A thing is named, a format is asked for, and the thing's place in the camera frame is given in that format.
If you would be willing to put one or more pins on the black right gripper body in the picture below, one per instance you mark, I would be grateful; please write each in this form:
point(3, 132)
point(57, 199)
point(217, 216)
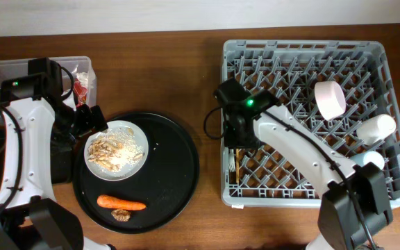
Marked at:
point(232, 135)

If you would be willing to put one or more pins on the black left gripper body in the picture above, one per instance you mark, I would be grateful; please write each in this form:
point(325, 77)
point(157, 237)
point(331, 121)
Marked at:
point(85, 124)

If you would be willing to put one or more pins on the wooden chopstick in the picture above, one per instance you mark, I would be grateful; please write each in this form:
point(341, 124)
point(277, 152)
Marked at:
point(237, 167)

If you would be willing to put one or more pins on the white plastic fork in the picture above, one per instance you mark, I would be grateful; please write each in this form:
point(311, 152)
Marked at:
point(231, 161)

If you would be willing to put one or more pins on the grey plate with food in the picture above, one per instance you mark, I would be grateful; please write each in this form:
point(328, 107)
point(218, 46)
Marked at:
point(117, 153)

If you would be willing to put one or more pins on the pink bowl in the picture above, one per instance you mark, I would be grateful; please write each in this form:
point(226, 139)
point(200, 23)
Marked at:
point(330, 99)

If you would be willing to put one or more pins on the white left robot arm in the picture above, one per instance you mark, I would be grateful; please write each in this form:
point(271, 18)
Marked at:
point(33, 108)

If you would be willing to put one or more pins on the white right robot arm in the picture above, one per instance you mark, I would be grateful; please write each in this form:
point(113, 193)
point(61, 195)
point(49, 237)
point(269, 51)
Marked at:
point(354, 199)

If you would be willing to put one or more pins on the grey plastic dishwasher rack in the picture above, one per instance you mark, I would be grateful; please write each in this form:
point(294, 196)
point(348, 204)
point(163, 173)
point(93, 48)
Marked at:
point(289, 69)

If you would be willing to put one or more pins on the clear plastic bin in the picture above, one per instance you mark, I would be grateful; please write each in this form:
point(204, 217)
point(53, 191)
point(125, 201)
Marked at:
point(77, 65)

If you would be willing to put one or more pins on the red and white wrapper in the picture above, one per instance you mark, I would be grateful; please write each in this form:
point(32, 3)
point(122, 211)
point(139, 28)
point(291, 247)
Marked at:
point(81, 87)

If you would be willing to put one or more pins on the round black tray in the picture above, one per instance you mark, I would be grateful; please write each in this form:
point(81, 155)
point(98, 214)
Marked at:
point(165, 184)

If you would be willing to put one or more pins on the orange carrot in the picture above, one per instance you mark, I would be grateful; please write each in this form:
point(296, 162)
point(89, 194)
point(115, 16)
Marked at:
point(106, 201)

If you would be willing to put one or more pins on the brown walnut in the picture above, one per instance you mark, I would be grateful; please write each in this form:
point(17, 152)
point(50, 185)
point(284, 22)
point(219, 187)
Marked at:
point(121, 215)

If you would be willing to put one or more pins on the light blue cup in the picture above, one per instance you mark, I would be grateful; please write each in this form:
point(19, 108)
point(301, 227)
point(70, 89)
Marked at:
point(367, 157)

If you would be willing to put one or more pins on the white cup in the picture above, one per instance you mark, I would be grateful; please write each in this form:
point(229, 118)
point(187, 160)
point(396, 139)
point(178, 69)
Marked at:
point(376, 129)

